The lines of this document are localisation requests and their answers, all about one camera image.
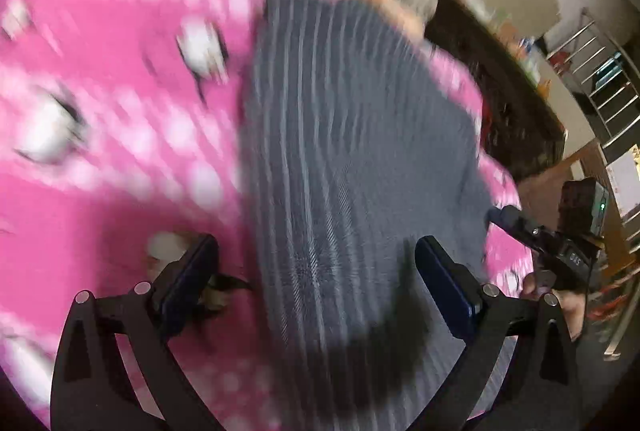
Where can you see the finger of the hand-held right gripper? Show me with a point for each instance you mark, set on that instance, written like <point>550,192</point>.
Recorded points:
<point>515,223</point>

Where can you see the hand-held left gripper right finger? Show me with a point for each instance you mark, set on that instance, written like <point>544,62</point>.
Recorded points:
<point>446,283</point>

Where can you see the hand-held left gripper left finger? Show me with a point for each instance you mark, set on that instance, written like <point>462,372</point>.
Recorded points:
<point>192,272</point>

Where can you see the grey striped shirt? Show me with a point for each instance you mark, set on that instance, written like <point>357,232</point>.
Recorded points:
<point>350,151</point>

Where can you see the person's right hand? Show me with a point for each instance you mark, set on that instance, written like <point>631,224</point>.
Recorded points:
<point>570,311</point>

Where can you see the light wooden furniture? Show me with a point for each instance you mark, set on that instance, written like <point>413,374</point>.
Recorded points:
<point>615,251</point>

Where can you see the dark wooden cabinet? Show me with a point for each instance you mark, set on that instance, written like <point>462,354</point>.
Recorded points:
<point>505,111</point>

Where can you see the pink penguin print blanket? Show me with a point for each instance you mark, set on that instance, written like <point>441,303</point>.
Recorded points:
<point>125,151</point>

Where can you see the metal rack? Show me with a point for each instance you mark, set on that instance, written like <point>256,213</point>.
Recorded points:
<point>605,76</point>

